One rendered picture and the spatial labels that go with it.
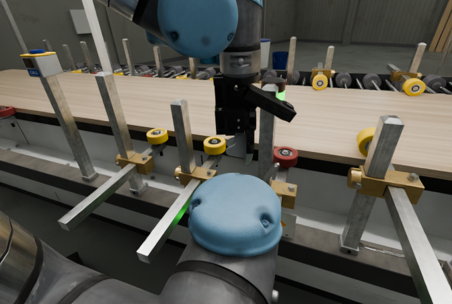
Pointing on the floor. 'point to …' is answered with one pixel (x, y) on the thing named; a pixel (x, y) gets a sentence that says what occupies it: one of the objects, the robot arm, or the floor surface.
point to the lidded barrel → (264, 52)
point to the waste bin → (280, 60)
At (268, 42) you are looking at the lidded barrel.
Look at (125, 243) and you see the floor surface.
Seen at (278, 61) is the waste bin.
